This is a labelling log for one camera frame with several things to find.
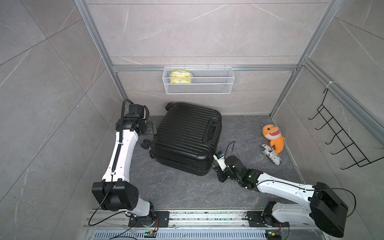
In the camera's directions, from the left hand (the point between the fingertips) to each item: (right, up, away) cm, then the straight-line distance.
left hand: (146, 126), depth 79 cm
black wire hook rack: (+93, -8, -16) cm, 95 cm away
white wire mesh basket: (+29, +31, +17) cm, 45 cm away
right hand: (+38, -24, +4) cm, 45 cm away
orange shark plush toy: (+79, -4, +21) cm, 82 cm away
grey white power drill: (+76, -18, +16) cm, 80 cm away
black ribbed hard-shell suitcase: (+21, -7, +1) cm, 22 cm away
